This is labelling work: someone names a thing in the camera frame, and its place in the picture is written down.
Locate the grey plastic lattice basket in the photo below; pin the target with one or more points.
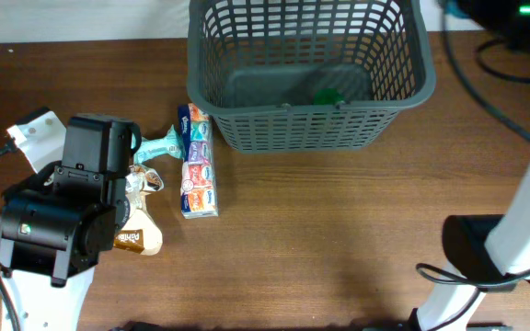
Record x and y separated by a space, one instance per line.
255 66

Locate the green capped jar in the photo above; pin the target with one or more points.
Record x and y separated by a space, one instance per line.
328 96

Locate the blue lidded round tin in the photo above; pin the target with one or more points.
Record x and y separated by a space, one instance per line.
451 7

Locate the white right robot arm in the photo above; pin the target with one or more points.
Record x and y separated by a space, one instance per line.
485 253

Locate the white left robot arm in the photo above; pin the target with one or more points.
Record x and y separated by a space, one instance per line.
55 224

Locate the colourful Kleenex tissue pack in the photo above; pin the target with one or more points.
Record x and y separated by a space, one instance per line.
198 195

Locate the brown cream snack bag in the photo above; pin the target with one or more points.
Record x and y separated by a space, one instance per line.
140 234

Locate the mint green wipes packet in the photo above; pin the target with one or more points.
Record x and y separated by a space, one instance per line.
170 144

